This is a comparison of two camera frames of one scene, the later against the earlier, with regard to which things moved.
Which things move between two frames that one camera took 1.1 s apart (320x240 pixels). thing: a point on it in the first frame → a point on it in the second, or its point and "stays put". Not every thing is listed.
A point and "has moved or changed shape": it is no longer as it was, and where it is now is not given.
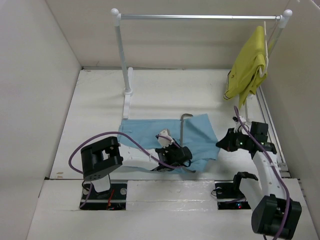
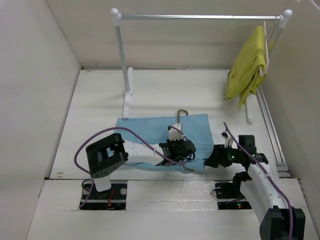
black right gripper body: (237, 140) → (228, 155)
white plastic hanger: (266, 53) stays put
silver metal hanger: (181, 136) has moved or changed shape
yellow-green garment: (250, 68) stays put
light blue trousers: (199, 134) stays put
